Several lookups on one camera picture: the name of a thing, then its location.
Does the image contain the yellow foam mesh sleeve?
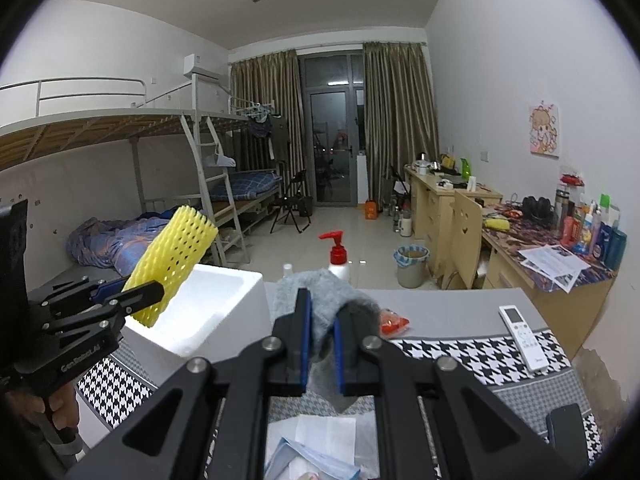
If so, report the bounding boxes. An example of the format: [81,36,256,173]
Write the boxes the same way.
[122,205,218,328]

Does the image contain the printed paper sheets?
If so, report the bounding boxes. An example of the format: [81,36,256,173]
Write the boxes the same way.
[518,245,590,292]

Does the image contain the grey fuzzy sock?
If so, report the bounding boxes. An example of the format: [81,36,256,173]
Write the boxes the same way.
[269,269,381,413]

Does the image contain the glass balcony door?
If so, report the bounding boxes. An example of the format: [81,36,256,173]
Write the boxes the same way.
[298,50,364,207]

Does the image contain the houndstooth table cloth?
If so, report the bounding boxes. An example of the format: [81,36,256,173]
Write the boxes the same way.
[77,330,602,463]

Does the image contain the person's left hand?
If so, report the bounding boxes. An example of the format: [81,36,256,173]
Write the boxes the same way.
[4,382,79,430]

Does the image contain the right brown curtain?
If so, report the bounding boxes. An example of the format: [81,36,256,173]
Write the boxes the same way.
[362,42,439,205]

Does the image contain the white pump lotion bottle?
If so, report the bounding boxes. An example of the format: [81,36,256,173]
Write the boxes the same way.
[319,230,350,282]

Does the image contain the red snack packet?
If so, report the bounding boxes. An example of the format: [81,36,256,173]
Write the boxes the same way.
[378,309,410,338]

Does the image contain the blue plaid quilt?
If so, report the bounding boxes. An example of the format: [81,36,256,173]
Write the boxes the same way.
[66,217,169,276]

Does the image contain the black folding chair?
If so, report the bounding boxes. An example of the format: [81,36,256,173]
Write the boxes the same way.
[270,169,314,234]

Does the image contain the waste bin with bag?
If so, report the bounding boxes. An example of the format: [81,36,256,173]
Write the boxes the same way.
[394,244,430,288]

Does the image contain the metal bunk bed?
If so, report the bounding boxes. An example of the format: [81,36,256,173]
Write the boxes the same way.
[1,75,256,266]

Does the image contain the cartoon girl wall poster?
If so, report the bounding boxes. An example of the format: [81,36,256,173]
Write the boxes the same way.
[529,102,560,158]

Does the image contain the orange jug on floor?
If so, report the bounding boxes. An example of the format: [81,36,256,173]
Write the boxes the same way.
[363,200,378,220]

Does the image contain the black headphones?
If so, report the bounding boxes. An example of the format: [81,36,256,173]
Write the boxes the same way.
[521,196,553,226]

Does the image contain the left brown curtain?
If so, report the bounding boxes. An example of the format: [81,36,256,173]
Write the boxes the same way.
[230,50,306,184]

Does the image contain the white paper tissue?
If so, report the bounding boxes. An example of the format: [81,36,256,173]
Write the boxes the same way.
[265,412,380,479]

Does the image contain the white styrofoam box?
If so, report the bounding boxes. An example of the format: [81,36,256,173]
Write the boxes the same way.
[122,264,272,386]

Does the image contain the white floor jug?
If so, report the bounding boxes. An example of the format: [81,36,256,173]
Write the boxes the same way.
[399,210,412,237]

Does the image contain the black smartphone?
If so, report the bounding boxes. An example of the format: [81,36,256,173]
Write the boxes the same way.
[546,403,589,476]

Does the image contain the wall air conditioner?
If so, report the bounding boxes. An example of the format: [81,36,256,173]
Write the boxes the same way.
[182,53,228,81]

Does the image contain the brown curtain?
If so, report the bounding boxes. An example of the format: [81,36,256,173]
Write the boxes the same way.
[230,50,306,184]
[362,42,439,205]

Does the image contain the blue surgical face mask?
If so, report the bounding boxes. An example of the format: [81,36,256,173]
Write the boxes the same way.
[262,437,360,480]

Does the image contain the wooden desk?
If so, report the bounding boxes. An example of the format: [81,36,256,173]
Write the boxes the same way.
[404,165,615,358]

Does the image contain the white remote control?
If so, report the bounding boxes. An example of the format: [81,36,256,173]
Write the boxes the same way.
[499,304,549,373]

